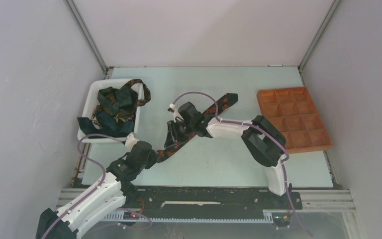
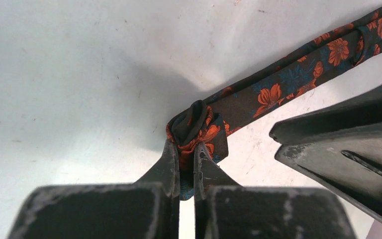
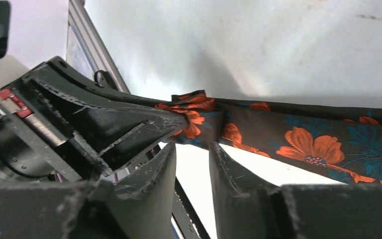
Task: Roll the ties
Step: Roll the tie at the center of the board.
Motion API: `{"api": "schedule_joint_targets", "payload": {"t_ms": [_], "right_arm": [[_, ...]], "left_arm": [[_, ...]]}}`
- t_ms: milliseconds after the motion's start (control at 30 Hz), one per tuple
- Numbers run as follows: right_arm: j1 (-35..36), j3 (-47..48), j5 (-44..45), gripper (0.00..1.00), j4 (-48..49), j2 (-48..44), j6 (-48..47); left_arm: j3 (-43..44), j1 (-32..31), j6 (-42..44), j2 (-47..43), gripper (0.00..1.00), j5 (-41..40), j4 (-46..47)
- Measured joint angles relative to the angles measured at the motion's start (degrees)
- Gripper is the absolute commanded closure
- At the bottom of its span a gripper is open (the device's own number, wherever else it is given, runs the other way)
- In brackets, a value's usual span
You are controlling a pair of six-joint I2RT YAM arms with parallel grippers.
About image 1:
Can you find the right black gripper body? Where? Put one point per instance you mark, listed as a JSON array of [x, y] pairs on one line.
[[183, 129]]

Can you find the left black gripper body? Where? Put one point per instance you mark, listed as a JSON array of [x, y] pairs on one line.
[[151, 160]]

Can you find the black orange floral tie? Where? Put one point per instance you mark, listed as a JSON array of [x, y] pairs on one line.
[[226, 101]]

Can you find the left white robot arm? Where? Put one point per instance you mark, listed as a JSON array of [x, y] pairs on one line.
[[111, 191]]

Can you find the brown patterned tie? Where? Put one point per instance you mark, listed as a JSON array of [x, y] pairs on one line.
[[118, 105]]

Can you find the dark green tie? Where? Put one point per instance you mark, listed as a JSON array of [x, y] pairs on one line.
[[86, 125]]

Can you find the white plastic basket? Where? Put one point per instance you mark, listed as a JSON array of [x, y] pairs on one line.
[[92, 101]]

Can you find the orange compartment tray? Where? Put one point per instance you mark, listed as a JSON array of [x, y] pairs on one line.
[[293, 112]]

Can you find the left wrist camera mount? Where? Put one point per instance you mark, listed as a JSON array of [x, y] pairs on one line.
[[130, 140]]

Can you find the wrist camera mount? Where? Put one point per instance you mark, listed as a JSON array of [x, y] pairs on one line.
[[176, 115], [130, 140]]

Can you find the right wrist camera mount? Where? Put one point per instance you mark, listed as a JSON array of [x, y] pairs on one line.
[[176, 115]]

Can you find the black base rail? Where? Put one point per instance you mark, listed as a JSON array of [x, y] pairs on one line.
[[211, 202]]

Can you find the grey cable duct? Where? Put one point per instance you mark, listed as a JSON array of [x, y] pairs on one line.
[[122, 216]]

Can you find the aluminium frame profile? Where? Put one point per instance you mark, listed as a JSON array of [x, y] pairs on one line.
[[326, 201]]

